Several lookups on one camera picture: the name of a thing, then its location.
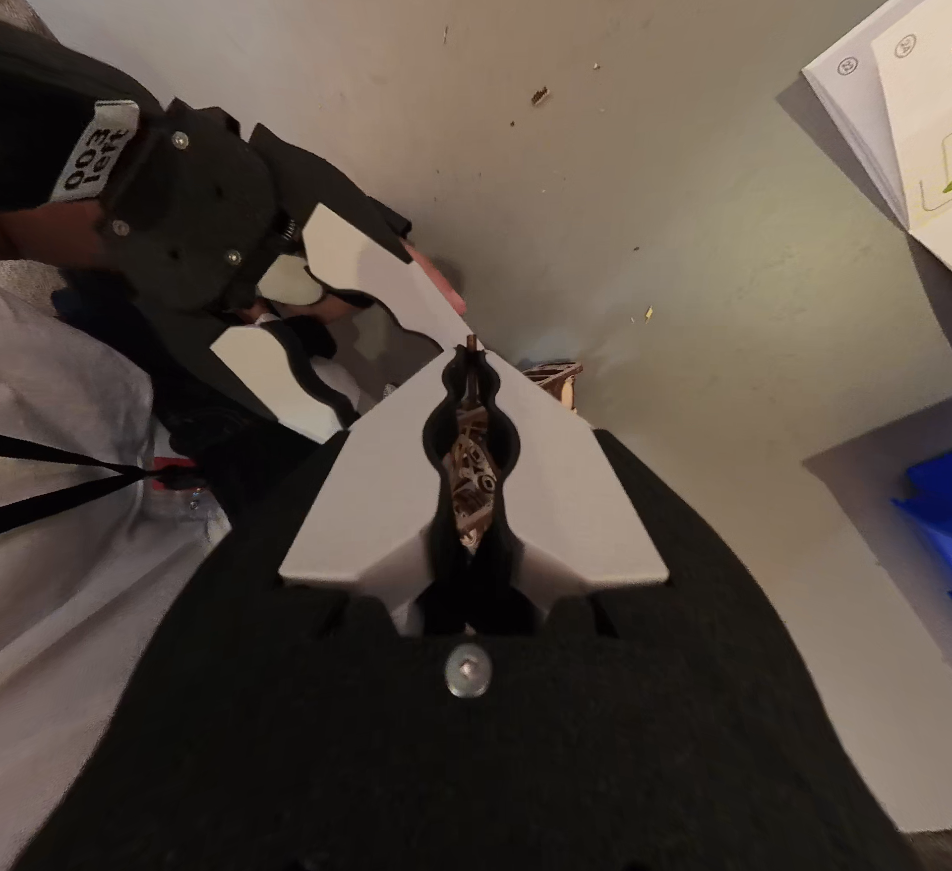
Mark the blue plastic bin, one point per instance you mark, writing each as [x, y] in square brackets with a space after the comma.
[930, 506]

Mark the grey desk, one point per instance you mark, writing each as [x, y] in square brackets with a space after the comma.
[669, 254]

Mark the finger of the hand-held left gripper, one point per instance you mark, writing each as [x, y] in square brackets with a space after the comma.
[387, 283]
[260, 365]

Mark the person's left hand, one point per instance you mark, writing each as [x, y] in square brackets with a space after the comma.
[439, 283]

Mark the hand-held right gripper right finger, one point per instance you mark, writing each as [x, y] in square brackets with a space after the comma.
[587, 514]

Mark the wooden model airplane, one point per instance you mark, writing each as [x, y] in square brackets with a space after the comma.
[468, 469]

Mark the person's white shirt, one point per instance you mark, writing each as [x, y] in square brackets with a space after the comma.
[74, 551]

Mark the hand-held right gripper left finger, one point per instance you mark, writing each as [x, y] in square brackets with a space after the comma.
[357, 514]

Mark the white instruction booklet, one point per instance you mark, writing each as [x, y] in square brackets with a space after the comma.
[892, 142]

